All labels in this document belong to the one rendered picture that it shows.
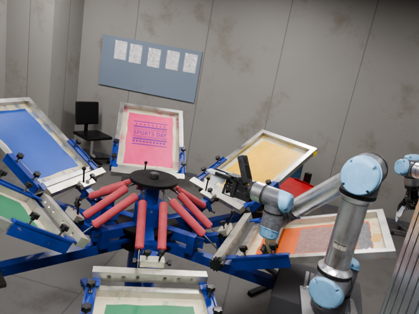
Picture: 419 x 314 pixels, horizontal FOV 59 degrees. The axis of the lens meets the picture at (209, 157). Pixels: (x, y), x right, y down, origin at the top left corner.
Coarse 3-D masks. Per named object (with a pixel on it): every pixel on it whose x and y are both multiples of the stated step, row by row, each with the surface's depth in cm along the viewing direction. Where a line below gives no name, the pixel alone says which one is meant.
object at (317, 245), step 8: (296, 240) 213; (304, 240) 210; (312, 240) 208; (320, 240) 205; (328, 240) 203; (280, 248) 207; (288, 248) 205; (296, 248) 203; (304, 248) 200; (312, 248) 198; (320, 248) 196
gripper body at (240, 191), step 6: (228, 174) 146; (234, 174) 148; (228, 180) 145; (234, 180) 144; (240, 180) 145; (228, 186) 146; (234, 186) 144; (240, 186) 145; (246, 186) 143; (222, 192) 147; (228, 192) 147; (234, 192) 144; (240, 192) 145; (246, 192) 141; (240, 198) 144; (246, 198) 143
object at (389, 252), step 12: (312, 216) 236; (324, 216) 231; (372, 216) 221; (384, 216) 210; (252, 228) 239; (384, 228) 194; (252, 240) 223; (384, 240) 180; (240, 252) 205; (324, 252) 182; (360, 252) 174; (372, 252) 172; (384, 252) 170
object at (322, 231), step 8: (328, 224) 226; (368, 224) 212; (288, 232) 227; (296, 232) 224; (304, 232) 222; (312, 232) 219; (320, 232) 216; (328, 232) 214; (264, 240) 223; (280, 240) 218; (288, 240) 215
